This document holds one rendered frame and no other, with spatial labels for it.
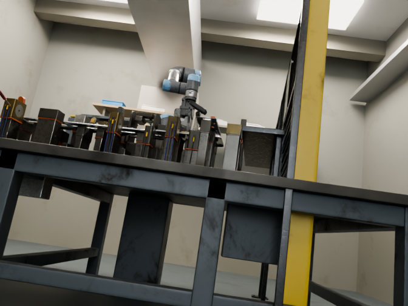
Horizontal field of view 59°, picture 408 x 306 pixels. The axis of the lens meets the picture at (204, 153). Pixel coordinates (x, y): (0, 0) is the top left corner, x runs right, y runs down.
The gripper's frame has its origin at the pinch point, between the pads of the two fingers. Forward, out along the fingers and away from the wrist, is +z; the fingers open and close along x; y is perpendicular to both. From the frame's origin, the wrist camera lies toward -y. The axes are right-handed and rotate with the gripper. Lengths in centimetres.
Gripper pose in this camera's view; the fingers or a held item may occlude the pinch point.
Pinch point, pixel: (189, 130)
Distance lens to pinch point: 215.5
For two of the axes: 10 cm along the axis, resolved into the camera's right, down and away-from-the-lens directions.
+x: -1.3, -2.4, -9.6
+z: -1.4, 9.7, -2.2
